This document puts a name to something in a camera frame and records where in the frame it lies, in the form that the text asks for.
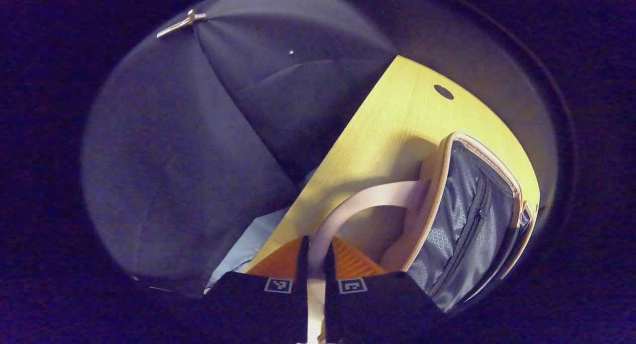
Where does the black backdrop cloth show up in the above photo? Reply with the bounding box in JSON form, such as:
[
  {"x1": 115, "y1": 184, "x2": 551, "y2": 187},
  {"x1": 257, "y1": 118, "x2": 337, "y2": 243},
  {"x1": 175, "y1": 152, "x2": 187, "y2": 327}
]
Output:
[{"x1": 81, "y1": 0, "x2": 398, "y2": 299}]

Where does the pink suitcase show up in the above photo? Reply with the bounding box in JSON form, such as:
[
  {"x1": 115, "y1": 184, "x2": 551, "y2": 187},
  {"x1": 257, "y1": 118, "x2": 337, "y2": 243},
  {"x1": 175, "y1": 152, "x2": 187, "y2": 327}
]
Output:
[{"x1": 307, "y1": 131, "x2": 538, "y2": 344}]

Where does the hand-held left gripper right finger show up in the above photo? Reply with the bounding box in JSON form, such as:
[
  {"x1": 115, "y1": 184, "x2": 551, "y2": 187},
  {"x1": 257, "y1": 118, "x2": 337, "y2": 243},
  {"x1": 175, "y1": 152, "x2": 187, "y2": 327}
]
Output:
[{"x1": 324, "y1": 236, "x2": 444, "y2": 344}]

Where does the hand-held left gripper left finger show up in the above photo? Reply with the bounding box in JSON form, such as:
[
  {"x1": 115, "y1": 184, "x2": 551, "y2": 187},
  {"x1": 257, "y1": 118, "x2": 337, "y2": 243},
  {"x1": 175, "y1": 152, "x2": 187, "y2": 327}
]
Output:
[{"x1": 205, "y1": 236, "x2": 310, "y2": 344}]

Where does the light blue cloth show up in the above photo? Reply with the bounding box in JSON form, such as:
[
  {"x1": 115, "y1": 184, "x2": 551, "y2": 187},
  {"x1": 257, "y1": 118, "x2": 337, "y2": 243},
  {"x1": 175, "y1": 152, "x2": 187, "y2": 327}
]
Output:
[{"x1": 205, "y1": 166, "x2": 319, "y2": 291}]

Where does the pink clip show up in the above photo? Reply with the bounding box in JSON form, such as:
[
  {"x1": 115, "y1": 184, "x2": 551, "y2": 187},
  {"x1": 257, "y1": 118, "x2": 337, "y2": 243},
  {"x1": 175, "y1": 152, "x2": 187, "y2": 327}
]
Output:
[{"x1": 157, "y1": 9, "x2": 207, "y2": 38}]

